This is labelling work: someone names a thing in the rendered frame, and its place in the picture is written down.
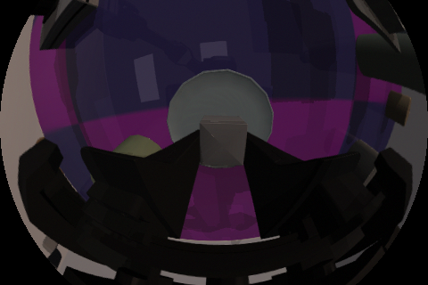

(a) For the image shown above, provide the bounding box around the brown cylinder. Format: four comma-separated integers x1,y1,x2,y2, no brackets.
385,90,411,127

